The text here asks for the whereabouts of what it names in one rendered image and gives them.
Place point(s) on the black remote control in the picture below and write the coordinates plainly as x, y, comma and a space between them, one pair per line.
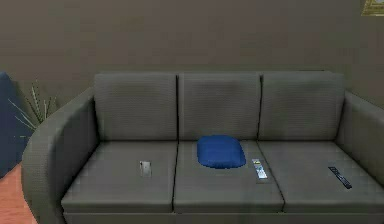
340, 177

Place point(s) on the grey three-seat sofa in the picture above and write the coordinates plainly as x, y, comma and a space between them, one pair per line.
220, 193

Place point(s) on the green spiky house plant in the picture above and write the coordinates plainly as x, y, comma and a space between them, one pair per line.
36, 111

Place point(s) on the dark blue armchair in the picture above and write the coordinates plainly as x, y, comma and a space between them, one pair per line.
10, 133

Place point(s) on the gold framed picture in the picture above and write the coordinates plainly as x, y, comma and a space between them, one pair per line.
374, 7

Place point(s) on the grey remote control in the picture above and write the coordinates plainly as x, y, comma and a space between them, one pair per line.
259, 170

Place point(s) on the blue cushion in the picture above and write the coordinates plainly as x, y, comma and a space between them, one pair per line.
220, 151

